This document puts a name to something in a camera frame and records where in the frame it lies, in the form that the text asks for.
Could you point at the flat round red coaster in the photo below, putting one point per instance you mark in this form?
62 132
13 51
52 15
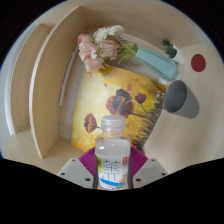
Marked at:
198 63

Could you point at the teal faceted vase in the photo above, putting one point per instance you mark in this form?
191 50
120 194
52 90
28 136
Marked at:
158 63

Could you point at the yellow poppy flower painting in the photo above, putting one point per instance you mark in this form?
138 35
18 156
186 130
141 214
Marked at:
96 93

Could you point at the pink and white flower bouquet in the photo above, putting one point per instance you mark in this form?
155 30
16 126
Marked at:
96 50

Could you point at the small green potted plant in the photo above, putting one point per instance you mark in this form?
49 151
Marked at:
172 51

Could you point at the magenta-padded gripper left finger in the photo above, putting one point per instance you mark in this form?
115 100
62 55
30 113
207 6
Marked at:
87 160

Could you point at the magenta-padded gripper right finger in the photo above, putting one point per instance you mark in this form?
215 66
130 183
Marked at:
138 160

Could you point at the light wooden shelf unit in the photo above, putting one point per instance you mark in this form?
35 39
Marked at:
45 100

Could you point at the clear plastic drink bottle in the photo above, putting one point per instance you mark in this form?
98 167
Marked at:
112 150

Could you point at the grey cup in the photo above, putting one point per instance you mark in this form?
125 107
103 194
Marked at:
181 100

